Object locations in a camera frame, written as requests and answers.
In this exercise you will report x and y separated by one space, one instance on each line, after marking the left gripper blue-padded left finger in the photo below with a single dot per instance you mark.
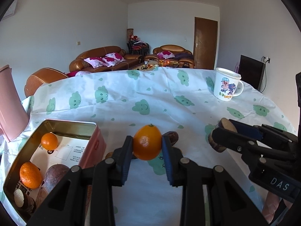
66 203

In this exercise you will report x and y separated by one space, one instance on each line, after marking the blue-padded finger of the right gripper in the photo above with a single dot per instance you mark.
247 130
244 145

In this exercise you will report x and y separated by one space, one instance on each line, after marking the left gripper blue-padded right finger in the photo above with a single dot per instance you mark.
209 194

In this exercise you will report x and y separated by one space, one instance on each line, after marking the purple passion fruit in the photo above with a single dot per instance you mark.
54 175

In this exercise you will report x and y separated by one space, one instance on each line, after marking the orange tangerine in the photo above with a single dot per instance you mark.
30 175

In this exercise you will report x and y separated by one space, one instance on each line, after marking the small orange mandarin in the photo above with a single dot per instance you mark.
49 141

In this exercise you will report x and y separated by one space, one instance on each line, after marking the large orange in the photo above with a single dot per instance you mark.
147 142

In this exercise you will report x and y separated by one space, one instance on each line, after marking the person's right hand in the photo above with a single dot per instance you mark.
271 205

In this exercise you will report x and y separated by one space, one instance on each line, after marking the dark brown date right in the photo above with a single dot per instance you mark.
173 137

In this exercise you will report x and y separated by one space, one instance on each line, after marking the white cartoon mug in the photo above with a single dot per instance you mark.
227 84

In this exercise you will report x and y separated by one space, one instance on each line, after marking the printed paper sheet in tin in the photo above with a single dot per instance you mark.
68 152

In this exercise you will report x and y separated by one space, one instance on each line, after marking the black television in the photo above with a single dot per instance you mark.
251 71

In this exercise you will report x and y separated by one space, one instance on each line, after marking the pink metal tin box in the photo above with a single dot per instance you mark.
93 154

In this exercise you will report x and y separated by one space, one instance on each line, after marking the brown round longan fruit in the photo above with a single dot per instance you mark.
108 155

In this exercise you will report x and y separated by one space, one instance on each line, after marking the brown leather armchair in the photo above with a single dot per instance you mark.
184 57

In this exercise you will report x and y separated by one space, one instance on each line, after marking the pink armchair cushion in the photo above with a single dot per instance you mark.
165 55

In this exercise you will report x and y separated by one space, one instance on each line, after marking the pink electric kettle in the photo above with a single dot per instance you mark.
14 118

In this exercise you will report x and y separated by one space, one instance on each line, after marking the coffee table with items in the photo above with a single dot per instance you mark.
154 65

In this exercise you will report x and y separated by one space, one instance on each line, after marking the brown wooden door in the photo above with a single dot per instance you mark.
205 43

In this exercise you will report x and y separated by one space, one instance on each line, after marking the stacked dark chairs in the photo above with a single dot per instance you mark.
138 47

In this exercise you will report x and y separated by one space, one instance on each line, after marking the white magenta pillow right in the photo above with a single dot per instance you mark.
112 59

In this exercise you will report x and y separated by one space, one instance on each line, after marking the white magenta pillow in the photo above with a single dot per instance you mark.
112 59
96 62

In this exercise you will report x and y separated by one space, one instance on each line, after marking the brown leather long sofa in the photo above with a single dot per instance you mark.
78 64

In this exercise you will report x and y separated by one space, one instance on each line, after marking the white magenta pillow left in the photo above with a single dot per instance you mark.
96 62

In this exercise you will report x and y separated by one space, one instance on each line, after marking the white air conditioner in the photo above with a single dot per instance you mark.
11 10

